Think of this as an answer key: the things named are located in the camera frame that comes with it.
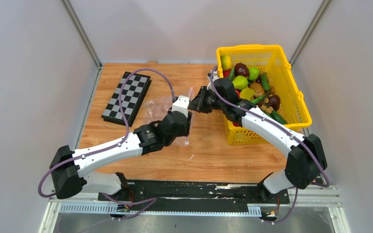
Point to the brown potato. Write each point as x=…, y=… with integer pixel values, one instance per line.
x=257, y=88

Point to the dark green cucumber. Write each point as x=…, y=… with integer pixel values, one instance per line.
x=264, y=82

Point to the light green vegetable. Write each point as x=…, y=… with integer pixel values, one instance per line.
x=253, y=73

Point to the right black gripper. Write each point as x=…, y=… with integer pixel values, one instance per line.
x=198, y=102

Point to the yellow green mango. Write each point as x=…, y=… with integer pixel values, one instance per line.
x=226, y=62

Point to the green pear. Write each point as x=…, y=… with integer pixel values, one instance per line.
x=240, y=82

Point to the brown twig peanut bunch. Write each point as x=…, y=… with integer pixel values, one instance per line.
x=265, y=103

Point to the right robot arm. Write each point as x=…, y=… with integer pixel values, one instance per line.
x=305, y=155

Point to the clear zip top bag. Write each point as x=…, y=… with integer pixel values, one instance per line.
x=156, y=109

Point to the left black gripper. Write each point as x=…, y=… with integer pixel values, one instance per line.
x=186, y=132

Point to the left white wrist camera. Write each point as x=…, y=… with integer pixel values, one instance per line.
x=181, y=105

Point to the yellow plastic basket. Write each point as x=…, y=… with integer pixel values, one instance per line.
x=271, y=60

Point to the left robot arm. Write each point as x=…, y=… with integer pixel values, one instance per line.
x=74, y=170

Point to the black white chessboard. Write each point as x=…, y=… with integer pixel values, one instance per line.
x=128, y=101

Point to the long green cucumber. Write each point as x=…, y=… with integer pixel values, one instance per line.
x=259, y=100

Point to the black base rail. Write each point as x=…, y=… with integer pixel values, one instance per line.
x=196, y=199

